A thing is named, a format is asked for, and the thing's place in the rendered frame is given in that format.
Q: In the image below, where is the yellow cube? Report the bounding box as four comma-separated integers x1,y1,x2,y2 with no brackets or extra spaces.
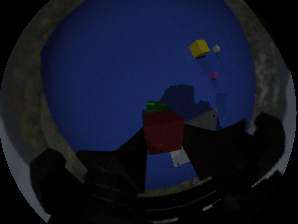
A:
189,39,210,57

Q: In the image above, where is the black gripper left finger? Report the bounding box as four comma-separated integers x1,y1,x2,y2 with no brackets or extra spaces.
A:
76,128,148,193

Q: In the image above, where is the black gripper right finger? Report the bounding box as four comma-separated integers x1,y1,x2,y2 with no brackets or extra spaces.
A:
182,119,247,181

